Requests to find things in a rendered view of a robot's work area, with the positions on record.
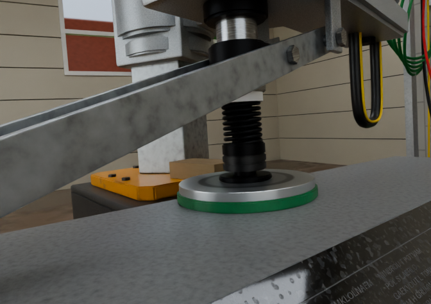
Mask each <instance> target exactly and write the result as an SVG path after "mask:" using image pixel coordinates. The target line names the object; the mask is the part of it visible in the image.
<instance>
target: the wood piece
mask: <svg viewBox="0 0 431 304"><path fill-rule="evenodd" d="M223 164H224V162H223V160H221V159H206V158H190V159H186V160H178V161H173V162H169V169H170V178H176V179H183V180H185V179H187V178H190V177H193V176H198V175H202V174H208V173H216V172H222V171H225V170H224V169H223Z"/></svg>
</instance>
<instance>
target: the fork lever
mask: <svg viewBox="0 0 431 304"><path fill-rule="evenodd" d="M264 42H265V43H268V44H270V45H268V46H264V47H261V48H258V49H256V50H253V51H250V52H247V53H244V54H241V55H238V56H234V57H232V58H229V59H227V60H223V61H221V62H217V63H214V64H212V65H209V59H206V60H203V61H200V62H197V63H193V64H190V65H187V66H185V67H181V68H178V69H175V70H172V71H169V72H165V73H162V74H159V75H156V76H152V77H150V78H146V79H144V80H140V81H136V82H134V83H130V84H128V85H124V86H122V87H118V88H116V89H112V90H108V91H106V92H102V93H100V94H96V95H93V96H90V97H86V98H83V99H80V100H77V101H74V102H71V103H67V104H65V105H62V106H58V107H55V108H52V109H49V110H46V111H43V112H39V113H37V114H33V115H29V116H27V117H23V118H21V119H17V120H14V121H11V122H8V123H5V124H1V125H0V218H2V217H4V216H6V215H8V214H10V213H12V212H14V211H16V210H18V209H20V208H22V207H24V206H26V205H28V204H30V203H32V202H34V201H36V200H38V199H40V198H42V197H44V196H45V195H47V194H49V193H51V192H53V191H55V190H57V189H59V188H61V187H63V186H65V185H67V184H69V183H71V182H73V181H75V180H77V179H79V178H81V177H83V176H85V175H87V174H89V173H91V172H93V171H95V170H97V169H99V168H101V167H103V166H105V165H107V164H109V163H111V162H113V161H115V160H117V159H119V158H121V157H123V156H125V155H127V154H129V153H131V152H133V151H135V150H136V149H138V148H141V147H142V146H145V145H146V144H149V143H150V142H153V141H154V140H156V139H159V138H160V137H163V136H164V135H167V134H168V133H171V132H172V131H174V130H177V129H178V128H181V127H182V126H185V125H186V124H189V123H190V122H192V121H195V120H196V119H199V118H200V117H203V116H204V115H206V114H209V113H210V112H213V111H214V110H217V109H218V108H221V107H222V106H224V105H226V104H228V103H230V102H232V101H234V100H236V99H238V98H240V97H242V96H244V95H246V94H248V93H250V92H252V91H254V90H256V89H258V88H260V87H262V86H264V85H266V84H268V83H270V82H272V81H274V80H276V79H278V78H280V77H282V76H284V75H286V74H288V73H290V72H292V71H294V70H296V69H298V68H300V67H302V66H304V65H306V64H308V63H310V62H312V61H313V60H315V59H317V58H319V57H321V56H323V55H325V54H327V53H329V51H327V50H326V26H323V27H320V28H318V29H315V30H312V31H308V32H306V33H302V34H300V35H296V36H294V37H291V38H288V39H285V40H282V41H280V38H279V37H276V38H272V39H269V40H266V41H264Z"/></svg>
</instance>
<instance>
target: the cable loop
mask: <svg viewBox="0 0 431 304"><path fill-rule="evenodd" d="M348 49H349V64H350V90H351V105H352V110H353V116H354V119H355V121H356V123H357V124H358V125H359V126H360V127H362V128H371V127H374V126H375V125H376V124H377V123H378V121H379V120H380V119H381V117H382V112H383V77H382V43H381V42H376V43H375V44H372V45H369V55H370V72H371V114H370V117H369V118H368V115H367V112H366V105H365V98H364V77H363V62H362V32H359V33H350V34H348Z"/></svg>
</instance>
